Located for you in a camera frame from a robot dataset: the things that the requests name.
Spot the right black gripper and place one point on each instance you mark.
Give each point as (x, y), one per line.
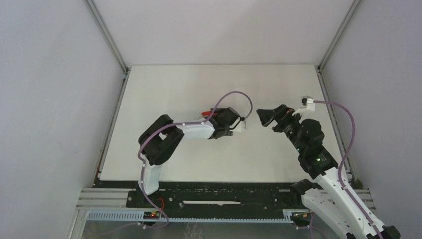
(281, 114)

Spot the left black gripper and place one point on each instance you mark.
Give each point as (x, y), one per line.
(229, 132)

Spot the red tag keyring with chain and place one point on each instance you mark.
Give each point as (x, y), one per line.
(207, 114)

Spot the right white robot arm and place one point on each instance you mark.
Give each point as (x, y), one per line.
(346, 213)

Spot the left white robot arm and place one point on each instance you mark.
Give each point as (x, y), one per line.
(160, 140)

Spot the small circuit board with leds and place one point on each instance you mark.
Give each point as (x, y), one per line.
(151, 215)

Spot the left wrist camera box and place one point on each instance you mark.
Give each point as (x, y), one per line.
(240, 127)

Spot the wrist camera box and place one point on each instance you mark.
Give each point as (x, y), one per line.
(240, 127)
(308, 106)

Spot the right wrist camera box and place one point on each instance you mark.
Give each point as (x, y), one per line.
(308, 106)

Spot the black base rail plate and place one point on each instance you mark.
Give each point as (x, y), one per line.
(222, 200)

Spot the white cable duct strip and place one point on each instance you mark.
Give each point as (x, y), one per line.
(138, 216)

